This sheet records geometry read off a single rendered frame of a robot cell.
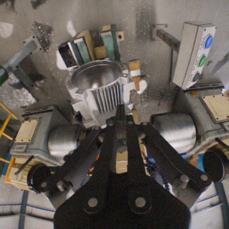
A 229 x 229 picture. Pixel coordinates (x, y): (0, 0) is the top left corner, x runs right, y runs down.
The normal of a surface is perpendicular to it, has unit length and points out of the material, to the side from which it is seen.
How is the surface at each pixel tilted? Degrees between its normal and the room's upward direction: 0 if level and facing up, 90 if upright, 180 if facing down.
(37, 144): 90
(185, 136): 54
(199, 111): 90
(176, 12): 0
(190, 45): 63
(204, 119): 90
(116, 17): 0
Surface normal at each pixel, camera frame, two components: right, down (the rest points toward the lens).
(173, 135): -0.13, -0.08
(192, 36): -0.86, 0.47
